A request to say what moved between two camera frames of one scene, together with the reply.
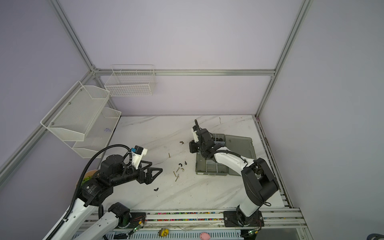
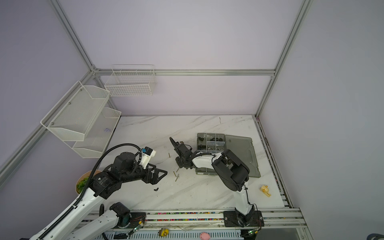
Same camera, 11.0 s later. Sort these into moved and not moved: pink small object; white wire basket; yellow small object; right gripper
Moved: right gripper
Not moved: yellow small object; pink small object; white wire basket
